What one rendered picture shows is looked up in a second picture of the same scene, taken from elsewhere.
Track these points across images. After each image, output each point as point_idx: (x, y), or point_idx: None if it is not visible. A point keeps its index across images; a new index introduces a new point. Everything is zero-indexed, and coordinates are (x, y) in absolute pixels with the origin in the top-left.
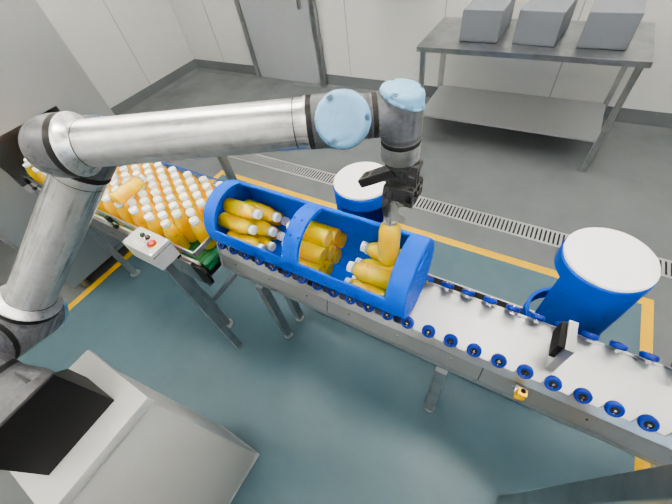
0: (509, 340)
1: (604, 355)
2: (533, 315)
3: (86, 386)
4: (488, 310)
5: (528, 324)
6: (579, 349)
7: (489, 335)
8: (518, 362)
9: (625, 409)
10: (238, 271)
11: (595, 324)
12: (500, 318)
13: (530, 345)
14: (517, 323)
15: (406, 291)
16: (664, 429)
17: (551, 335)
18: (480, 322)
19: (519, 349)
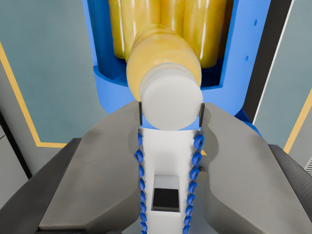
0: (166, 154)
1: (182, 199)
2: (192, 173)
3: None
4: (191, 136)
5: (189, 164)
6: (180, 189)
7: (164, 141)
8: (150, 161)
9: (149, 205)
10: None
11: None
12: (186, 146)
13: (169, 166)
14: (186, 157)
15: (103, 108)
16: (148, 216)
17: (185, 176)
18: (174, 133)
19: (162, 160)
